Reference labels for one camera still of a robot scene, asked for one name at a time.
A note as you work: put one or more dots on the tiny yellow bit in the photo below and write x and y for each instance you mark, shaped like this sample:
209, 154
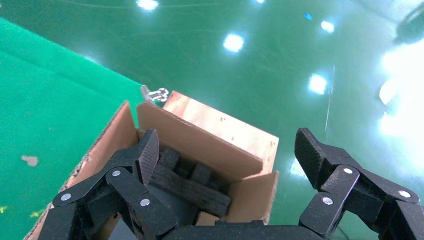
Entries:
36, 213
2, 209

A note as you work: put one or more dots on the silver binder clip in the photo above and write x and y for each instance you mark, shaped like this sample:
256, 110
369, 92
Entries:
158, 95

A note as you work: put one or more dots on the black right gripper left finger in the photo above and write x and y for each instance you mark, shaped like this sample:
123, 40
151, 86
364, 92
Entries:
129, 185

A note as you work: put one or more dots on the brown cardboard scrap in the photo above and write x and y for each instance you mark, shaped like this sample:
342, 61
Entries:
30, 160

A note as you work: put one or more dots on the large open cardboard carton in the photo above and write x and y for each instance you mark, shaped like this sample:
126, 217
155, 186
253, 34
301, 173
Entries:
198, 145

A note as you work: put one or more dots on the black foam packing insert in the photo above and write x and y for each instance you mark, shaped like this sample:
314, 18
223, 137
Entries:
188, 192

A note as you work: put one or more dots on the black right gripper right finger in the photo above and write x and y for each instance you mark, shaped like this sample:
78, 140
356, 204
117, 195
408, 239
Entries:
348, 185

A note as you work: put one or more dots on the small blue floor object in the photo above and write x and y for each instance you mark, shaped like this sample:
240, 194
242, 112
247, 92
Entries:
308, 16

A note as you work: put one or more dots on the green table cloth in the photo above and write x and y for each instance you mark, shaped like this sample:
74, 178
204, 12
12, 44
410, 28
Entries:
49, 109

